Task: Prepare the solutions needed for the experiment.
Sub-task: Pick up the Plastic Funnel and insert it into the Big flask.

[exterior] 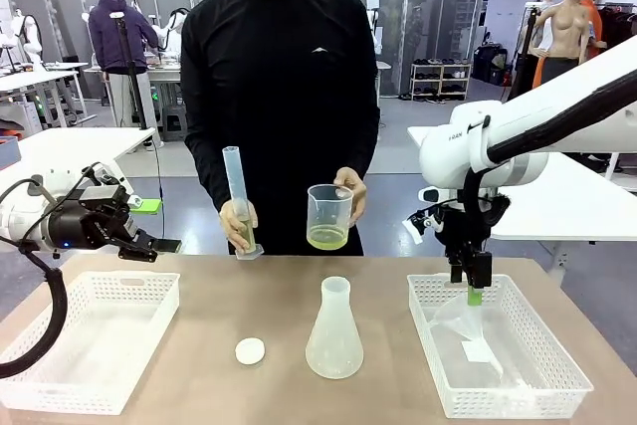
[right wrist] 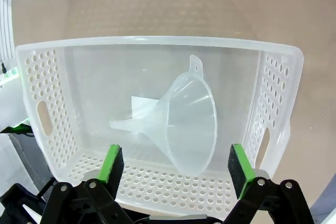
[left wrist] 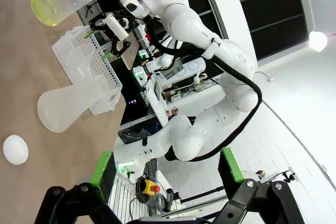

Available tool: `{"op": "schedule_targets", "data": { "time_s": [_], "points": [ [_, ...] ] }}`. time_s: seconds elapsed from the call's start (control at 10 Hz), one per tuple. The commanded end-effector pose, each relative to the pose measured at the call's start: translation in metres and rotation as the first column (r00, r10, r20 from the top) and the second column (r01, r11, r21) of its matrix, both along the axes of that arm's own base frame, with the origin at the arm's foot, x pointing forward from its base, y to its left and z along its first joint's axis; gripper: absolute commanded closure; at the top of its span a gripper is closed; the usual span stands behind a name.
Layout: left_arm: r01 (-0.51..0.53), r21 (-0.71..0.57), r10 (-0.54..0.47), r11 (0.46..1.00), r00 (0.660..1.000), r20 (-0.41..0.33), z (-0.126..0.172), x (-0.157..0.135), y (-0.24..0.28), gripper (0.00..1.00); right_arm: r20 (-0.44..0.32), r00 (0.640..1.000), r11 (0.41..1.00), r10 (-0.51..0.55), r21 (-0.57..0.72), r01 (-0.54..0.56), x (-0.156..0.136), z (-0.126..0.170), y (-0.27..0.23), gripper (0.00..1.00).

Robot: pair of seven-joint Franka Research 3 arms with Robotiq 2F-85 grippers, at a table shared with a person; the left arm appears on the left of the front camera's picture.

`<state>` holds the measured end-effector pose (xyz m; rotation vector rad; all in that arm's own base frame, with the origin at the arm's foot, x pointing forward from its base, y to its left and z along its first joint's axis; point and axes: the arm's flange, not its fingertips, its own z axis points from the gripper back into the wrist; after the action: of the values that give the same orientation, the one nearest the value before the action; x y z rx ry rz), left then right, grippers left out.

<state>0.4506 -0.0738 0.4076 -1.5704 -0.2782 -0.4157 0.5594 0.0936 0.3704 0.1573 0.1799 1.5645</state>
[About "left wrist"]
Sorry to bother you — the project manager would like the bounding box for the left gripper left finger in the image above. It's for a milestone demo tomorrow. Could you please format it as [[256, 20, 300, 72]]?
[[35, 150, 118, 224]]

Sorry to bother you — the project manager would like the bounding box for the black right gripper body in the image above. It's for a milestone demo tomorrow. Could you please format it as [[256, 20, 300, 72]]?
[[112, 8, 139, 29]]

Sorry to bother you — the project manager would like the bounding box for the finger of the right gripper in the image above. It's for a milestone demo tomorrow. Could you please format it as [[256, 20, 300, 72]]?
[[102, 39, 131, 60], [85, 13, 108, 38]]

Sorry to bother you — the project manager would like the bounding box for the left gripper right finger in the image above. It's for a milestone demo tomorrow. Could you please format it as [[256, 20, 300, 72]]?
[[209, 148, 309, 224]]

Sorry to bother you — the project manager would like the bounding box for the white perforated plastic basket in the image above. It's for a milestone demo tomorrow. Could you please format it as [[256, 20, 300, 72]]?
[[51, 25, 123, 116]]

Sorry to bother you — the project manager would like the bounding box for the translucent Erlenmeyer flask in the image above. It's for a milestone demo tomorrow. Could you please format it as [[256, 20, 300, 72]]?
[[37, 77, 119, 133]]

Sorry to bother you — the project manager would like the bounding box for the clear graduated cylinder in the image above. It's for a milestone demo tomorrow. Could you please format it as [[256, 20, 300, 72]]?
[[68, 44, 106, 83]]

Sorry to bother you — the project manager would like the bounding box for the yellow emergency stop button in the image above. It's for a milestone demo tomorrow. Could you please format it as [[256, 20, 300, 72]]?
[[141, 178, 161, 196]]

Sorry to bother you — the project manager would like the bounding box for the white workbench with electronics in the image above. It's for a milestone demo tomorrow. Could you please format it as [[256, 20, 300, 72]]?
[[131, 57, 224, 127]]

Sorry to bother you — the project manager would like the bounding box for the white round stopper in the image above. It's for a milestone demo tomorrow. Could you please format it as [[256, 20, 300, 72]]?
[[2, 134, 29, 166]]

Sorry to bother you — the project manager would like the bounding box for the round ceiling lamp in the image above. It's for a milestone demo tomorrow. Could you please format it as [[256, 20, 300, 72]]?
[[309, 30, 329, 53]]

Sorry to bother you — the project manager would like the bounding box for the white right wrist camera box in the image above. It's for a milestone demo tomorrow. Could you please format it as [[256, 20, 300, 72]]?
[[104, 15, 130, 40]]

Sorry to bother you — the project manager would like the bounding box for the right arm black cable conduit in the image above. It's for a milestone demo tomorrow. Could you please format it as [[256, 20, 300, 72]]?
[[145, 16, 263, 162]]

